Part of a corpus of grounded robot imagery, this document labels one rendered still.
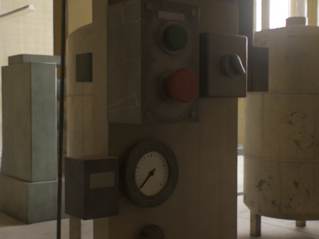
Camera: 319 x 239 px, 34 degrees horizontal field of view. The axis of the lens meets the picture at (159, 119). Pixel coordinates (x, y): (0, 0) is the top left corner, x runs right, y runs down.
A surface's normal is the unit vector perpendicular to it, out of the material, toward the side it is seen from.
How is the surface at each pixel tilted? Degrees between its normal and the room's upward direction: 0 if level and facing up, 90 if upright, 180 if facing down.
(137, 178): 90
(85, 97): 90
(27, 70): 90
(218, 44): 90
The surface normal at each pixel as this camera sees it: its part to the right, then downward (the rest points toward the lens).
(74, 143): -0.79, 0.02
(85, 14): 0.61, 0.03
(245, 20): 0.06, 0.04
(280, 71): -0.50, 0.03
